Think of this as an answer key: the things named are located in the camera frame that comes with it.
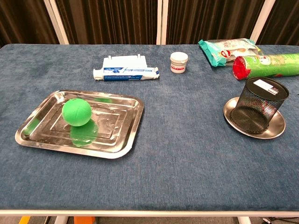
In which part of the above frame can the orange box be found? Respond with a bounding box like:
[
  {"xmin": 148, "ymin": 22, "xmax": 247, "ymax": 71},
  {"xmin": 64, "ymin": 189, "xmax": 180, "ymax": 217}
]
[{"xmin": 74, "ymin": 216, "xmax": 96, "ymax": 224}]

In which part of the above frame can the black floor cable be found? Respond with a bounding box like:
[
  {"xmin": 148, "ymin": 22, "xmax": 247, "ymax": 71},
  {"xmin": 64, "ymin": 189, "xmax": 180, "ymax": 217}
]
[{"xmin": 261, "ymin": 217, "xmax": 299, "ymax": 224}]

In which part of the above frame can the rectangular steel tray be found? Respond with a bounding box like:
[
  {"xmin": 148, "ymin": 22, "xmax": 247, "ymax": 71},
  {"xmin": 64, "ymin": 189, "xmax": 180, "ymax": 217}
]
[{"xmin": 14, "ymin": 89, "xmax": 145, "ymax": 160}]

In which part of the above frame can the white table frame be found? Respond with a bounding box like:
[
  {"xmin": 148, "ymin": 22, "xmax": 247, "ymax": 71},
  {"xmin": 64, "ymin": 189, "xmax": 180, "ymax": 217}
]
[{"xmin": 0, "ymin": 209, "xmax": 299, "ymax": 224}]

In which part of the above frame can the white plastic box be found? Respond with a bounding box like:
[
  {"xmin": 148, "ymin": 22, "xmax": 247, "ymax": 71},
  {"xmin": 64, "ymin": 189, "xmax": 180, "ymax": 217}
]
[{"xmin": 103, "ymin": 54, "xmax": 148, "ymax": 70}]

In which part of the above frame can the white blue toothpaste tube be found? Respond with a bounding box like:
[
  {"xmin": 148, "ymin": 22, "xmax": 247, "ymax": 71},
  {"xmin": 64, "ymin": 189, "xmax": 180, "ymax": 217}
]
[{"xmin": 93, "ymin": 66, "xmax": 161, "ymax": 82}]

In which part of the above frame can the black mesh pen cup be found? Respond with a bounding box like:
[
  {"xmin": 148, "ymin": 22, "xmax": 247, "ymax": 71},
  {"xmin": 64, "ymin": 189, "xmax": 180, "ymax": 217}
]
[{"xmin": 230, "ymin": 77, "xmax": 290, "ymax": 135}]

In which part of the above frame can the white partition post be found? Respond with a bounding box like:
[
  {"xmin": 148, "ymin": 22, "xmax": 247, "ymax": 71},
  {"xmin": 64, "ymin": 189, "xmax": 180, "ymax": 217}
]
[
  {"xmin": 43, "ymin": 0, "xmax": 70, "ymax": 45},
  {"xmin": 249, "ymin": 0, "xmax": 280, "ymax": 45},
  {"xmin": 156, "ymin": 0, "xmax": 169, "ymax": 45}
]

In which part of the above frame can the small white jar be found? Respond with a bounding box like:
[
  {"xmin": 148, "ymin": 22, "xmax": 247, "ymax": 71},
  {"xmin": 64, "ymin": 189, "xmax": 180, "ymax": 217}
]
[{"xmin": 170, "ymin": 51, "xmax": 189, "ymax": 74}]

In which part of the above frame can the dark brown curtain panel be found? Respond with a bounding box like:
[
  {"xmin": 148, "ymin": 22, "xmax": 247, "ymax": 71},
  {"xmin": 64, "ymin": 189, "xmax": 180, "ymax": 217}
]
[
  {"xmin": 55, "ymin": 0, "xmax": 159, "ymax": 45},
  {"xmin": 166, "ymin": 0, "xmax": 266, "ymax": 45},
  {"xmin": 256, "ymin": 0, "xmax": 299, "ymax": 46},
  {"xmin": 0, "ymin": 0, "xmax": 59, "ymax": 48}
]

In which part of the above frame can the green foam ball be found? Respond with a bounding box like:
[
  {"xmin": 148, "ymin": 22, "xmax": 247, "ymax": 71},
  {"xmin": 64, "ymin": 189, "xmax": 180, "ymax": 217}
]
[{"xmin": 61, "ymin": 98, "xmax": 93, "ymax": 127}]

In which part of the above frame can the teal snack bag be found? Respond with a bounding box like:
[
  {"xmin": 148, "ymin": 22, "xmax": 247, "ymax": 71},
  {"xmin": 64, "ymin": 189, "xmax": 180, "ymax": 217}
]
[{"xmin": 198, "ymin": 38, "xmax": 262, "ymax": 68}]

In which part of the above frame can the blue table cloth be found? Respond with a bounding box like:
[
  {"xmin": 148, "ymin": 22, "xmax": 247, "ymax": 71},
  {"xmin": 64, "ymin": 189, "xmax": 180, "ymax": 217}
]
[{"xmin": 0, "ymin": 43, "xmax": 299, "ymax": 212}]

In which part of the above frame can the green chips can red lid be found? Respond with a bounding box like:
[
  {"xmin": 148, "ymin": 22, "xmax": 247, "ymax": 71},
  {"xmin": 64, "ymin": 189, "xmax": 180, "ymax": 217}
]
[{"xmin": 232, "ymin": 53, "xmax": 299, "ymax": 81}]

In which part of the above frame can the round steel plate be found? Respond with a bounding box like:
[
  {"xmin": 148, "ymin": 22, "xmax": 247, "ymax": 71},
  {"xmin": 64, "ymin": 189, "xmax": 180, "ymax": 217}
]
[{"xmin": 223, "ymin": 97, "xmax": 286, "ymax": 140}]

